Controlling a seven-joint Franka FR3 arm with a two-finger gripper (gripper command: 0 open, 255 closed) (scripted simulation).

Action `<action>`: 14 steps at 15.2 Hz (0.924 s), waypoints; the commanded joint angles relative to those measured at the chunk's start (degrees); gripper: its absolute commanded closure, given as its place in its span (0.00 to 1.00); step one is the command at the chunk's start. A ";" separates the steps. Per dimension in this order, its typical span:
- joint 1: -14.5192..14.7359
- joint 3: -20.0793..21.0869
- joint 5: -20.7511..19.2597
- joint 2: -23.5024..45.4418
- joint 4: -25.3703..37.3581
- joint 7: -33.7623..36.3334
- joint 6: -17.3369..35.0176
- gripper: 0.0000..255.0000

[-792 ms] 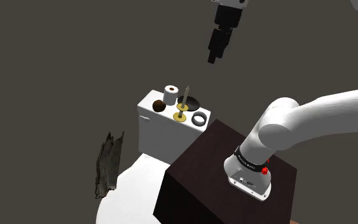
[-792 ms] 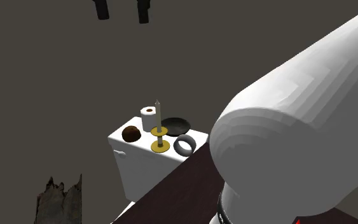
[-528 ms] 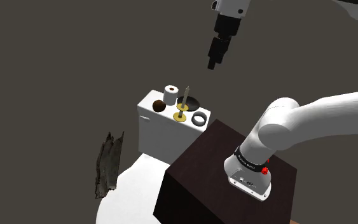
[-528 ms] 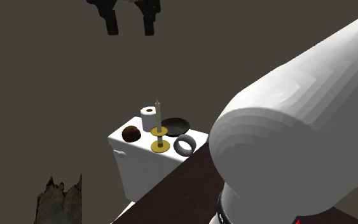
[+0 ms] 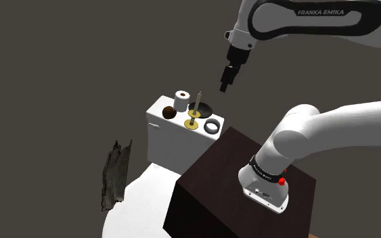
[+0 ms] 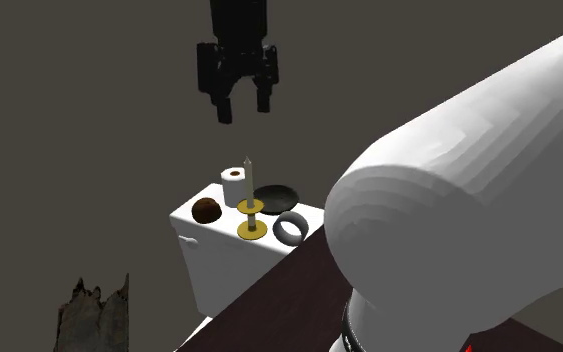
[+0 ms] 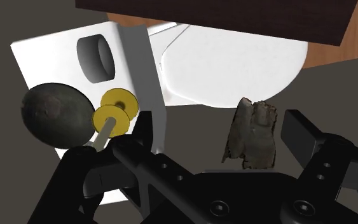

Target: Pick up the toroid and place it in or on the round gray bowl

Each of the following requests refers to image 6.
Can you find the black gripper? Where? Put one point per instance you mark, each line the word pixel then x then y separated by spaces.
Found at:
pixel 238 24

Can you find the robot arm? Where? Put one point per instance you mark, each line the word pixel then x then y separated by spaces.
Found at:
pixel 456 204

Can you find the white toilet paper roll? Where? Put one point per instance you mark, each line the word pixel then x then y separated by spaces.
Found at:
pixel 232 187

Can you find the black round plate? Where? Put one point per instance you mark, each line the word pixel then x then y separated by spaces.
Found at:
pixel 278 199

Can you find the brown round bread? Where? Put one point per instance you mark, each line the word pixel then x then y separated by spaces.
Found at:
pixel 206 211

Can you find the white candle in brass holder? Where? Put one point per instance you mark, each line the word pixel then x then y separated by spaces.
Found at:
pixel 252 229

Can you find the dark maroon robot stand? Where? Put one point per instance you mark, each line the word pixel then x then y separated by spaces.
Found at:
pixel 286 302

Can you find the jagged grey brown stump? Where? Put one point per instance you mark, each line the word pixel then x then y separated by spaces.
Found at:
pixel 91 322

